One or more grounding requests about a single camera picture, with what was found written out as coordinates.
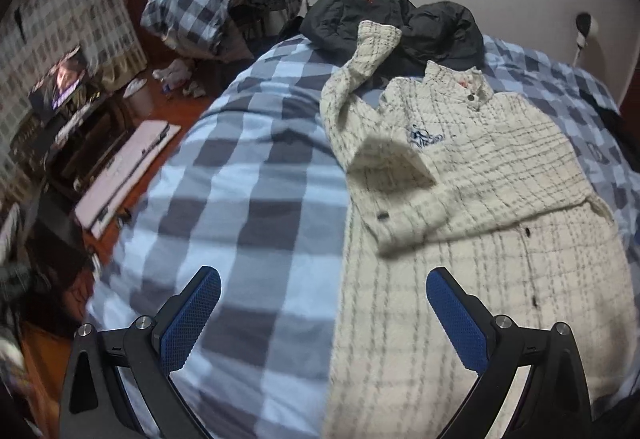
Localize pink flat case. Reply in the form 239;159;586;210
74;120;182;240

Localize black padded jacket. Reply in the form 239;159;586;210
299;0;486;78

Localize cream plaid shirt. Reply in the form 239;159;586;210
320;20;638;439

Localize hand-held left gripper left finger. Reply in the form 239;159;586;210
59;265;222;439

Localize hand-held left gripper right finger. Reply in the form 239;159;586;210
425;266;593;439

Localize white clothes on floor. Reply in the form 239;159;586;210
152;59;206;98

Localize blue checkered bed sheet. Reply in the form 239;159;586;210
85;33;640;439

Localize television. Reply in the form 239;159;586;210
27;45;88;112

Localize dark wooden television stand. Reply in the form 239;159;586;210
10;89;131;200

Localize white wall lamp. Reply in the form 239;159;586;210
574;12;598;67

